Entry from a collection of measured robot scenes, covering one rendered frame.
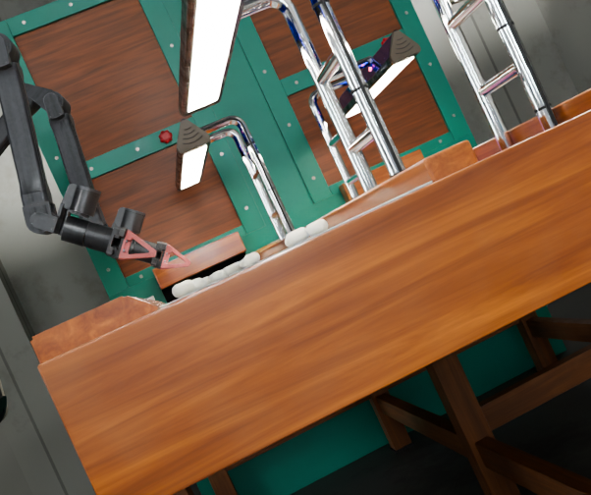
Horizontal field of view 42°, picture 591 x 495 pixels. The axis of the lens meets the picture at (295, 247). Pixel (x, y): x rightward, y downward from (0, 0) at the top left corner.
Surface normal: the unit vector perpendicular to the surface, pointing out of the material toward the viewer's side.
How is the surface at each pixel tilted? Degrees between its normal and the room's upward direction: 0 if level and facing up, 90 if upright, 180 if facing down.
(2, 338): 90
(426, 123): 90
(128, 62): 90
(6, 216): 90
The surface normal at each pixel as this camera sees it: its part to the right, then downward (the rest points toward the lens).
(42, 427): 0.09, -0.04
